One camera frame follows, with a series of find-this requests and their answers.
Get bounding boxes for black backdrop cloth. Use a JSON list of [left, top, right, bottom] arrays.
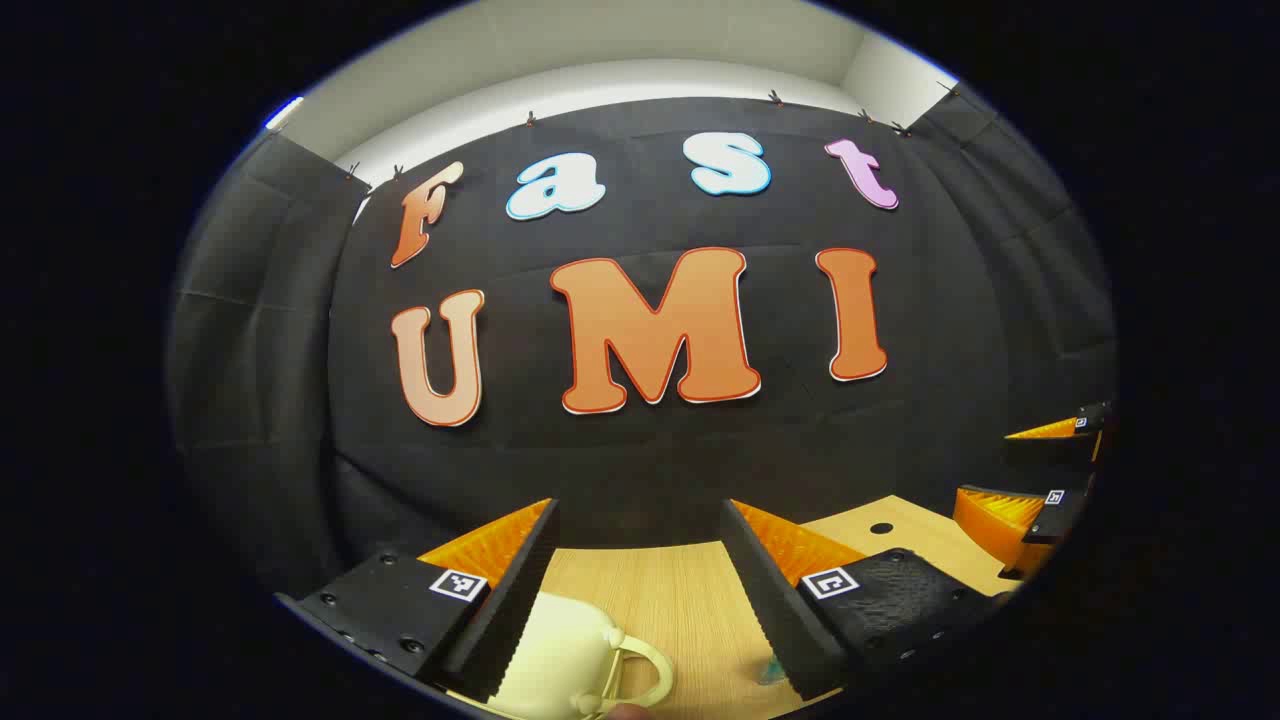
[[165, 95, 1119, 601]]

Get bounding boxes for pale yellow suitcase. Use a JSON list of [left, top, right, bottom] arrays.
[[485, 592, 676, 720]]

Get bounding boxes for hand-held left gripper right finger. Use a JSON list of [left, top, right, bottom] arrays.
[[720, 498, 1011, 701]]

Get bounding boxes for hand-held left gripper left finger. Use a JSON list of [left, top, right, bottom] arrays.
[[275, 498, 561, 706]]

